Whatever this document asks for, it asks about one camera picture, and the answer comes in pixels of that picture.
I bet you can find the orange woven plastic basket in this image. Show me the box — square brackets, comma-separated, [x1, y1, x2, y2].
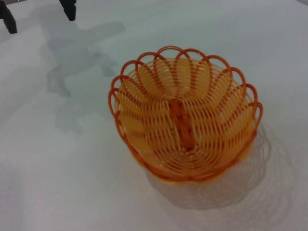
[107, 44, 264, 187]

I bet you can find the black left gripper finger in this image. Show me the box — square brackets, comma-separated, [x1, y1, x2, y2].
[0, 0, 18, 34]
[59, 0, 77, 22]

